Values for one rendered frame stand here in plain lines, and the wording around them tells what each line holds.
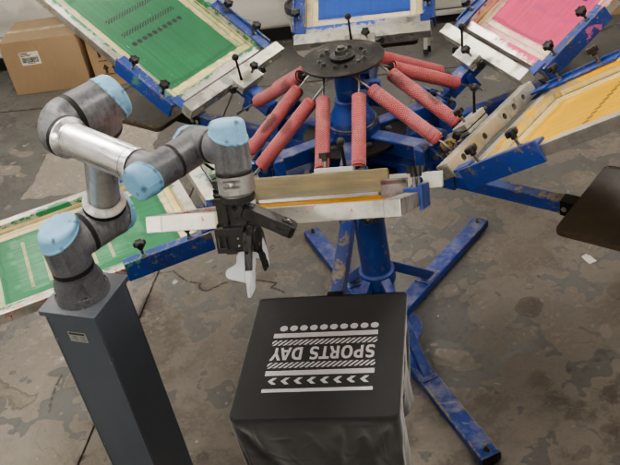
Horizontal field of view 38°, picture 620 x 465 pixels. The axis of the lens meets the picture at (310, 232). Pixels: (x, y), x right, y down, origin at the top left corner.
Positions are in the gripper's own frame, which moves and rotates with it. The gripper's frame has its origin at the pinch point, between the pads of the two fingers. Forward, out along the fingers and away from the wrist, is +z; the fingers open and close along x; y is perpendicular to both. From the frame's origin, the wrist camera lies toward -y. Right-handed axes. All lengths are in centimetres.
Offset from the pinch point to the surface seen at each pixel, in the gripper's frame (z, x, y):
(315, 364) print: 43, -45, 1
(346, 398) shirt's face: 46, -33, -8
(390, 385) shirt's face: 45, -37, -20
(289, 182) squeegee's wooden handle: -2, -74, 8
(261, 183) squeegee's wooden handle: -2, -74, 16
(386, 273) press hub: 66, -170, -4
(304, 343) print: 40, -54, 6
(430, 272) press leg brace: 83, -210, -19
